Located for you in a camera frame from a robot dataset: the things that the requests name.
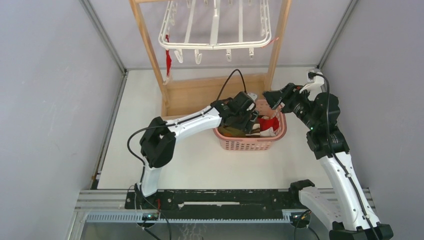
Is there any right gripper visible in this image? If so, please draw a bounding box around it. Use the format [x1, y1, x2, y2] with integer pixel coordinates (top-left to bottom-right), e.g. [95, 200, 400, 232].
[262, 82, 319, 131]

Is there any olive orange striped sock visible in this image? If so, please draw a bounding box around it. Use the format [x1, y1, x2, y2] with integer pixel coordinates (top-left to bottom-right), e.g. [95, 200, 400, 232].
[217, 126, 246, 138]

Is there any red santa sock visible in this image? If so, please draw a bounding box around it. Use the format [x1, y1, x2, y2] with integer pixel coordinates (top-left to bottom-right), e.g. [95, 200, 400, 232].
[257, 116, 280, 132]

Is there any red sock with face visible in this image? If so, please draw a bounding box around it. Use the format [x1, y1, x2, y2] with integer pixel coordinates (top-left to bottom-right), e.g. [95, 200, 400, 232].
[163, 48, 172, 86]

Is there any white plastic clip hanger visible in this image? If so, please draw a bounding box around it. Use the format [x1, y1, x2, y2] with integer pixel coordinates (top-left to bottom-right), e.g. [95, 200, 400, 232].
[157, 0, 278, 65]

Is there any brown white striped sock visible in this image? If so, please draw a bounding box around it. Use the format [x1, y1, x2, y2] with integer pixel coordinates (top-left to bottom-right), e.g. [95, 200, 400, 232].
[245, 123, 261, 138]

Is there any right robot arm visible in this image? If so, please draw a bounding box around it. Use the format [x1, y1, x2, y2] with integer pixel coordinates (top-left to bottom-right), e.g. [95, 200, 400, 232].
[263, 83, 394, 240]

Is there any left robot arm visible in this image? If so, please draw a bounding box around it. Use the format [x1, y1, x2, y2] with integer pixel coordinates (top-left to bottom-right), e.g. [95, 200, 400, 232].
[136, 91, 259, 209]

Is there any wooden hanger stand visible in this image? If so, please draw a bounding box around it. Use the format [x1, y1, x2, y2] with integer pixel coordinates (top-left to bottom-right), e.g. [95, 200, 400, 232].
[129, 0, 292, 117]

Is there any pink laundry basket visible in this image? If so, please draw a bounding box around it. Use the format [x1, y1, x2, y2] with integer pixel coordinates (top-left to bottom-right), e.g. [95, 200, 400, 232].
[213, 99, 287, 151]

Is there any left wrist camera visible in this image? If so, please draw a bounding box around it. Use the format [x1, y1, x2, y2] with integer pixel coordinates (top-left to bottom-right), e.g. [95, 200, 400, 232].
[247, 92, 258, 102]

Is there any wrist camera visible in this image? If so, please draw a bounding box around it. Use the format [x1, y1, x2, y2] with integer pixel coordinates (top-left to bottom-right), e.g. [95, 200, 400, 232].
[299, 68, 325, 93]
[247, 92, 258, 102]

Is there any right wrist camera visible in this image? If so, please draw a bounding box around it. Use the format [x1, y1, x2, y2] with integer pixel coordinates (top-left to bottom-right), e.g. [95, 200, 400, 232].
[299, 68, 325, 93]

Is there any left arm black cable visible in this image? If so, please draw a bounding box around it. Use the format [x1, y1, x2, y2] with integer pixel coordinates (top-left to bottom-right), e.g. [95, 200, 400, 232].
[126, 68, 248, 167]

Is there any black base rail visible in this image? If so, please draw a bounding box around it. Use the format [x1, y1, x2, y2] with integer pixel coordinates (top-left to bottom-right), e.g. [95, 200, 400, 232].
[124, 189, 307, 221]

